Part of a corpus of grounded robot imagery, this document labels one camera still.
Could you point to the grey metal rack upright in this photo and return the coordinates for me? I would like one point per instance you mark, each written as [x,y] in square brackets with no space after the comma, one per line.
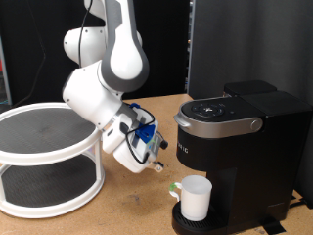
[4,81]

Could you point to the black Keurig coffee machine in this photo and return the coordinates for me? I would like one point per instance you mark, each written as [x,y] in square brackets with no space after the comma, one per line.
[260,163]

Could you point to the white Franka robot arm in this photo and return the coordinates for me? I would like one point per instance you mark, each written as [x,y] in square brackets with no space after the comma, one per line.
[124,58]

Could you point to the aluminium frame profile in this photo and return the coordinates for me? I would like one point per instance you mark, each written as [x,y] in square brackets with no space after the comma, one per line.
[191,49]

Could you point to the white two-tier turntable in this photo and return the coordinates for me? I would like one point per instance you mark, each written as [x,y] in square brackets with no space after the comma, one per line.
[49,153]

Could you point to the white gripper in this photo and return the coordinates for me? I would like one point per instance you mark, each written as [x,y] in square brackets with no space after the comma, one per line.
[130,163]

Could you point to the black tape patch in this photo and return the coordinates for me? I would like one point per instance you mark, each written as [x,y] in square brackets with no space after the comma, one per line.
[273,225]

